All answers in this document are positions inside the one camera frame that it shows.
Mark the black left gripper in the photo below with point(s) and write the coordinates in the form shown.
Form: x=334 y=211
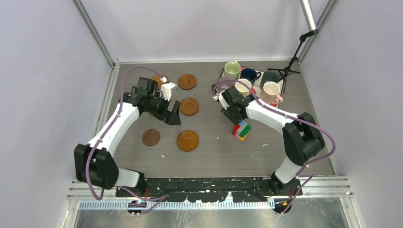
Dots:
x=170 y=118

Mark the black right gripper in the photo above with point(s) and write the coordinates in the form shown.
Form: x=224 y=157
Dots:
x=236 y=120

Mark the multicolour toy brick block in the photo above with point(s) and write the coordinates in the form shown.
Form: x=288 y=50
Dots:
x=241 y=130

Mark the dark brown wooden coaster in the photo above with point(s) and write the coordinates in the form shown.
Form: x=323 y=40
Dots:
x=151 y=137

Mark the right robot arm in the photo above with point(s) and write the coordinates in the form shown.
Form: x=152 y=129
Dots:
x=301 y=137

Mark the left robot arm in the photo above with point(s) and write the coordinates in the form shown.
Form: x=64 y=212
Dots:
x=94 y=163

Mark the lilac mug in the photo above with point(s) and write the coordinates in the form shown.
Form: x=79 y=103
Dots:
x=224 y=83

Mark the pink mug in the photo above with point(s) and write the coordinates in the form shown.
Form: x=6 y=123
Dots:
x=270 y=94

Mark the dark blue mug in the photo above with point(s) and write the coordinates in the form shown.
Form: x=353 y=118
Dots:
x=250 y=74

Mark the light green mug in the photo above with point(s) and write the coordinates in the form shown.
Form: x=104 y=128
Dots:
x=232 y=69

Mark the dark green mug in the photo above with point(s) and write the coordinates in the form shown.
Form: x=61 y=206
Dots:
x=269 y=76

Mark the silver pole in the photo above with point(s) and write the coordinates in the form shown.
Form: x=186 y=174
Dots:
x=308 y=14

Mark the cream mug yellow handle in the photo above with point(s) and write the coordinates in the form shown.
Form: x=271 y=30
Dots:
x=243 y=86

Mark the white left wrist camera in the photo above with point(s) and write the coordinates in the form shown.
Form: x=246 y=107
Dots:
x=167 y=90

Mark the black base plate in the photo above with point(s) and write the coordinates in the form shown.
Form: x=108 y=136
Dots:
x=240 y=189

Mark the aluminium front rail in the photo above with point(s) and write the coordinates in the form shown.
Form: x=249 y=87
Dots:
x=311 y=187

